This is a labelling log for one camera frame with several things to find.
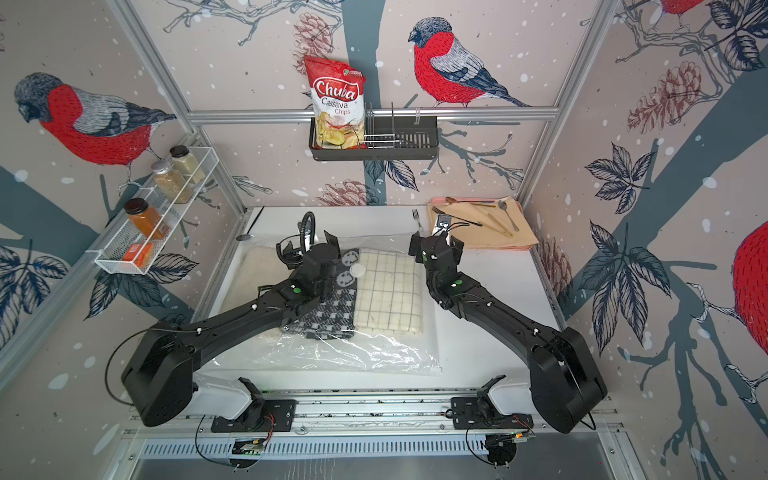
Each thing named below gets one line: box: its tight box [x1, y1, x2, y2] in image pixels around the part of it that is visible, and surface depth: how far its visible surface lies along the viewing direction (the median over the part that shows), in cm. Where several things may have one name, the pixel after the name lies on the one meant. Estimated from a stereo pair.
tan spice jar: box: [151, 161, 193, 204], surface depth 78 cm
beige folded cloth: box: [222, 245, 294, 313], surface depth 100 cm
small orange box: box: [122, 243, 152, 269], surface depth 68 cm
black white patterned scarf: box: [282, 248, 359, 340], surface depth 87 cm
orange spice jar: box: [124, 197, 168, 239], surface depth 69 cm
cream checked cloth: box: [354, 248, 423, 333], surface depth 94 cm
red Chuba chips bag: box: [304, 56, 367, 150], surface depth 81 cm
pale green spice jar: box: [169, 145, 206, 184], surface depth 82 cm
